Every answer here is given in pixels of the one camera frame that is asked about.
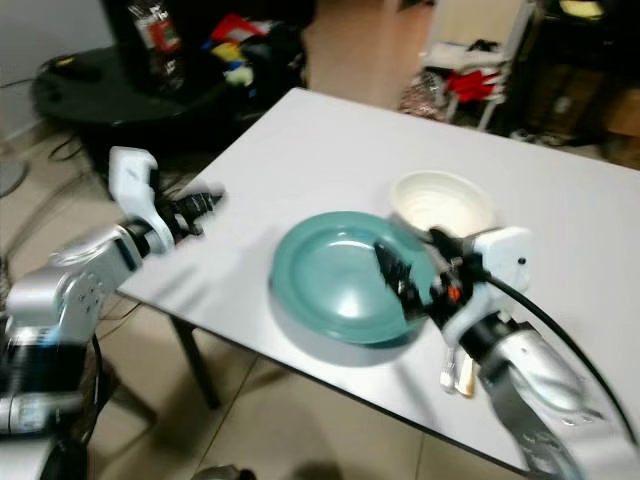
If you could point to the white ceramic bowl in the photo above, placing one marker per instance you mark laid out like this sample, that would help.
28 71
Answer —
440 203

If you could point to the black table leg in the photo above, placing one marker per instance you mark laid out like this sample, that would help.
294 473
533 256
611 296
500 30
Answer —
196 362

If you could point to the brown cardboard box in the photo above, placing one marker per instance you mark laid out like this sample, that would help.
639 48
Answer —
575 95

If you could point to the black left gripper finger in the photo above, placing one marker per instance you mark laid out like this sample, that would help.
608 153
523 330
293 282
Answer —
208 200
198 224

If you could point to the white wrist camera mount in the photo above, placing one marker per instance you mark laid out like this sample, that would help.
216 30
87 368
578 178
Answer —
502 255
132 185

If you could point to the black bag with colourful items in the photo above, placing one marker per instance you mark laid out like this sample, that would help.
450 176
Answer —
260 50

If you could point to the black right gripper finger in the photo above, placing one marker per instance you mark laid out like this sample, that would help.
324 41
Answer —
448 248
402 278

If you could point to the golden cutlery piece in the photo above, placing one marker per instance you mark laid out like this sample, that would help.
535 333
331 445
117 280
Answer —
465 378

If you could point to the yellow packet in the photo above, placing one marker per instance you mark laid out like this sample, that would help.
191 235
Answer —
582 8

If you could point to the red cloth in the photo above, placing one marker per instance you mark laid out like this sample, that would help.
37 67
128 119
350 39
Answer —
472 82

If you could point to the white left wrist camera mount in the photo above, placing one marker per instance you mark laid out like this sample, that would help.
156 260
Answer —
132 185

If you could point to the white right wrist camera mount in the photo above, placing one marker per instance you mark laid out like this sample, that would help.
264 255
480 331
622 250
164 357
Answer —
502 255

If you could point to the black cabinet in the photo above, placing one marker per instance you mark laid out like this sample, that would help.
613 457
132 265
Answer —
575 50

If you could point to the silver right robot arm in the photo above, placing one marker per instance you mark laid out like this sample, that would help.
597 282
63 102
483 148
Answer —
540 380

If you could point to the grey round fan base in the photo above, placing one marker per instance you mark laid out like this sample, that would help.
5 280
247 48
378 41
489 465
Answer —
12 178

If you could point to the teal round plate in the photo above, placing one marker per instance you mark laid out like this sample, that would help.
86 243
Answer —
335 278

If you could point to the black round side table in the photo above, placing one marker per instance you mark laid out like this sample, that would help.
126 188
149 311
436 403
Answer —
90 95

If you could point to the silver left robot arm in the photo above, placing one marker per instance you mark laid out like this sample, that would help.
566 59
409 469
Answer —
50 300

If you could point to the black box with red label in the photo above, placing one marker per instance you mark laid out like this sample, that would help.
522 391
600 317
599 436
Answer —
150 40

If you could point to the white rack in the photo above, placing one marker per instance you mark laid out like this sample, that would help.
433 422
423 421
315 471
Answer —
480 45

